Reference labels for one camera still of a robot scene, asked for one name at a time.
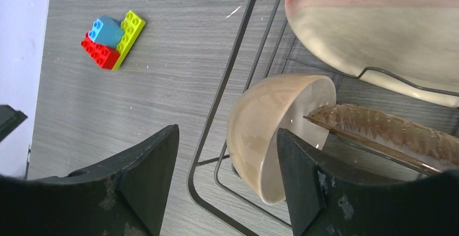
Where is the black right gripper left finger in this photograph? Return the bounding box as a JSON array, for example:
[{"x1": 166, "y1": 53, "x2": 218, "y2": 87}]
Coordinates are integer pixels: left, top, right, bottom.
[{"x1": 1, "y1": 124, "x2": 179, "y2": 235}]

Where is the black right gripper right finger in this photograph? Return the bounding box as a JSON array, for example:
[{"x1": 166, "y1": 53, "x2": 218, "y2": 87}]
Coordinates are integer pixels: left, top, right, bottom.
[{"x1": 277, "y1": 128, "x2": 458, "y2": 235}]

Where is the beige ceramic bowl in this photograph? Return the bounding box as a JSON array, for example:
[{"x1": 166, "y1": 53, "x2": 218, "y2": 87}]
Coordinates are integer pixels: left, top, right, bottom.
[{"x1": 226, "y1": 73, "x2": 336, "y2": 205}]

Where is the brown glass bowl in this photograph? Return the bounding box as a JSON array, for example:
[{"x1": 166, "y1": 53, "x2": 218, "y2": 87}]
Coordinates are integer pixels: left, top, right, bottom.
[{"x1": 305, "y1": 104, "x2": 458, "y2": 175}]

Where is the red toy brick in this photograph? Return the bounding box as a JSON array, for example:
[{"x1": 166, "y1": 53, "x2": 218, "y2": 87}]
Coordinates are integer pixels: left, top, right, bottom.
[{"x1": 81, "y1": 32, "x2": 120, "y2": 70}]

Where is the blue toy brick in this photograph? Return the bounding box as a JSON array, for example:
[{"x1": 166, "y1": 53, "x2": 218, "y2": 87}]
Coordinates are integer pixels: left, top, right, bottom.
[{"x1": 88, "y1": 15, "x2": 124, "y2": 48}]

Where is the lime green toy brick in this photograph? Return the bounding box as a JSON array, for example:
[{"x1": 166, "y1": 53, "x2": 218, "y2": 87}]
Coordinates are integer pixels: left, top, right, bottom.
[{"x1": 112, "y1": 10, "x2": 146, "y2": 71}]

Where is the pink beige leaf plate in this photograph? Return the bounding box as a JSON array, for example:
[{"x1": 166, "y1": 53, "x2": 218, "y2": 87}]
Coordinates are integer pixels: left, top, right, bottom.
[{"x1": 285, "y1": 0, "x2": 458, "y2": 108}]

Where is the black wire dish rack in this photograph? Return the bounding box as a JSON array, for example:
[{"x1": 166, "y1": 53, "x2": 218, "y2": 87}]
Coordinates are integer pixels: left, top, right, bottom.
[{"x1": 187, "y1": 0, "x2": 458, "y2": 235}]

